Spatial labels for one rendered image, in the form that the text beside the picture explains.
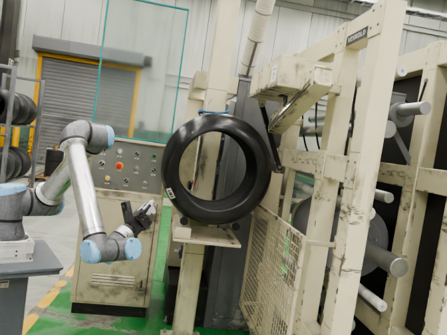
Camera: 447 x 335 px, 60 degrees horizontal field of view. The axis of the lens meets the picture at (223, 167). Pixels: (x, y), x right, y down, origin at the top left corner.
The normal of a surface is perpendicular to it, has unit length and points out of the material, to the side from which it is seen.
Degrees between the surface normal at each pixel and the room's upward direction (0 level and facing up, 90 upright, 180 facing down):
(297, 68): 90
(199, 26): 90
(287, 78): 90
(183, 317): 90
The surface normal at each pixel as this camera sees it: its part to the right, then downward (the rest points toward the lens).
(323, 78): 0.19, -0.22
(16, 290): 0.58, 0.14
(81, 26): 0.10, 0.07
